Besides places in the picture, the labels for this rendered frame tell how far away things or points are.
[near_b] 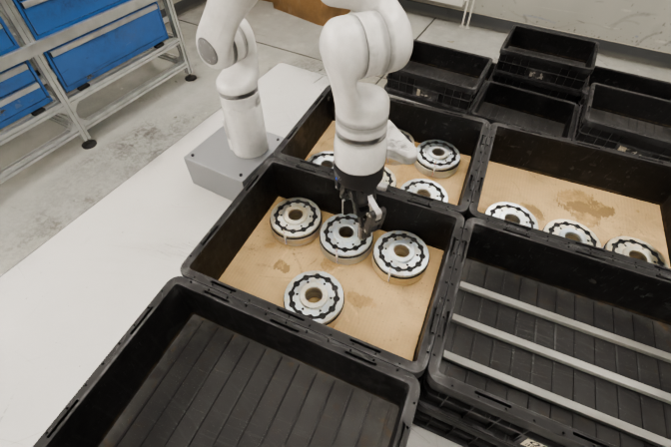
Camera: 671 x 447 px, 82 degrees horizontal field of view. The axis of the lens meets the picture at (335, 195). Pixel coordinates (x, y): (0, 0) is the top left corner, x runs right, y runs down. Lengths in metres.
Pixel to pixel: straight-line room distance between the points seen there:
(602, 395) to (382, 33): 0.61
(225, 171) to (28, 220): 1.53
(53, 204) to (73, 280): 1.38
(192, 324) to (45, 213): 1.72
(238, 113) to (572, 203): 0.76
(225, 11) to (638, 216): 0.92
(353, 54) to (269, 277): 0.45
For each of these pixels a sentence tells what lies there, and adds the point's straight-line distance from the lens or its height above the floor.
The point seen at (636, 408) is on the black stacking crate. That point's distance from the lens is 0.79.
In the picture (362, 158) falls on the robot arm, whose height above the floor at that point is 1.11.
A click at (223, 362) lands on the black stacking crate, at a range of 0.69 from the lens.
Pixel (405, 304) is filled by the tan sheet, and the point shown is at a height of 0.83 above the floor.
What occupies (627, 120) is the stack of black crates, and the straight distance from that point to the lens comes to 2.03.
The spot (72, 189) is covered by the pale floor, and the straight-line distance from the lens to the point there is 2.43.
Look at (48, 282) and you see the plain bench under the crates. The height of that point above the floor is 0.70.
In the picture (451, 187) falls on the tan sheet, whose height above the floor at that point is 0.83.
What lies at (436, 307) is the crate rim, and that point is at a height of 0.93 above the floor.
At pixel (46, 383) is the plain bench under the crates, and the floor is 0.70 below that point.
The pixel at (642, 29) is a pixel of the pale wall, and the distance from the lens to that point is 3.73.
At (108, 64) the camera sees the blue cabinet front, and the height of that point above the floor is 0.35.
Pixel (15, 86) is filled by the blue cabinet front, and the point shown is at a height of 0.46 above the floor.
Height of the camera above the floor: 1.46
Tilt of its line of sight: 47 degrees down
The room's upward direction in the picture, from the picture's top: straight up
